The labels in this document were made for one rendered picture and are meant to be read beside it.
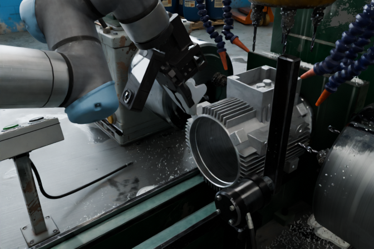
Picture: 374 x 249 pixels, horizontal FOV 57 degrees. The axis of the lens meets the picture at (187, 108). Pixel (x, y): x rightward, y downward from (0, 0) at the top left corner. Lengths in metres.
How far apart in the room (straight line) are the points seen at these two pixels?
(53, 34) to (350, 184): 0.48
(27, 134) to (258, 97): 0.46
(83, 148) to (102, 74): 0.68
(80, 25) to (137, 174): 0.58
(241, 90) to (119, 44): 0.43
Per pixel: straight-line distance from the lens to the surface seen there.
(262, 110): 0.69
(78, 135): 1.23
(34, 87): 0.44
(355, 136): 0.59
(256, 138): 0.66
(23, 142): 0.75
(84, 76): 0.48
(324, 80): 0.80
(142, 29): 0.55
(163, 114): 0.89
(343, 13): 0.90
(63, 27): 0.52
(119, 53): 1.01
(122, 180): 1.00
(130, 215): 0.72
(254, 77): 0.79
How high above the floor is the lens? 1.42
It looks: 27 degrees down
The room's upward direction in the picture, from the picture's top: straight up
